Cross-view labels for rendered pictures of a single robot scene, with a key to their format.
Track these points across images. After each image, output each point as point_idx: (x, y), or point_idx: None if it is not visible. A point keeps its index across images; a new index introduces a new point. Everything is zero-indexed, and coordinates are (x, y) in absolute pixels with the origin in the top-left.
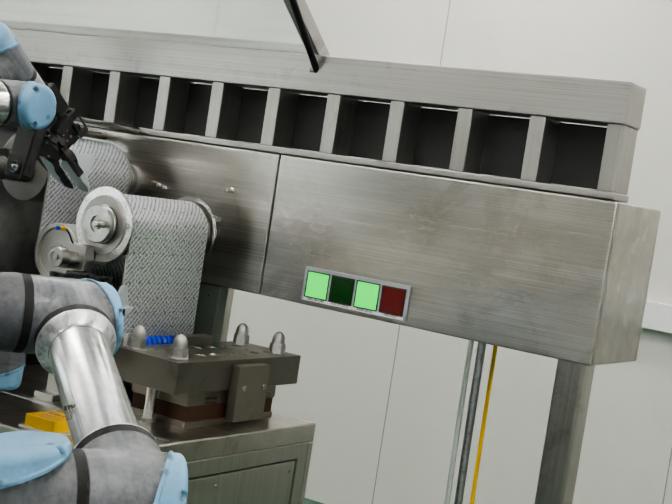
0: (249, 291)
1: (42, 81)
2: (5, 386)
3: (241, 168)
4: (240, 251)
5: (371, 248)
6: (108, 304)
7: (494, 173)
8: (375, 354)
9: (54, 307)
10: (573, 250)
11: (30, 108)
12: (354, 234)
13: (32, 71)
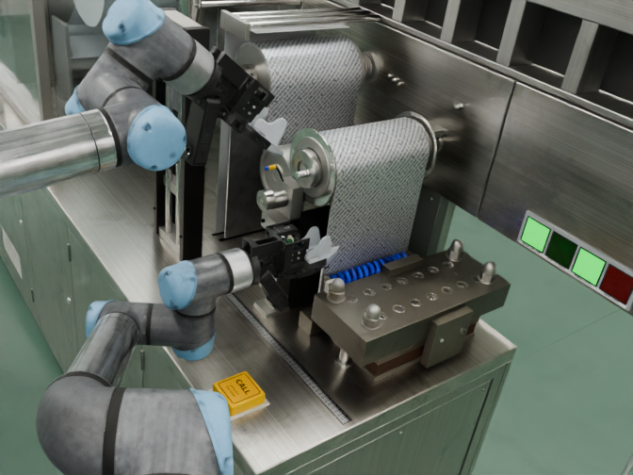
0: (467, 211)
1: (206, 57)
2: (193, 359)
3: (472, 85)
4: (462, 170)
5: (603, 218)
6: (211, 453)
7: None
8: None
9: (137, 468)
10: None
11: (142, 154)
12: (586, 196)
13: (187, 52)
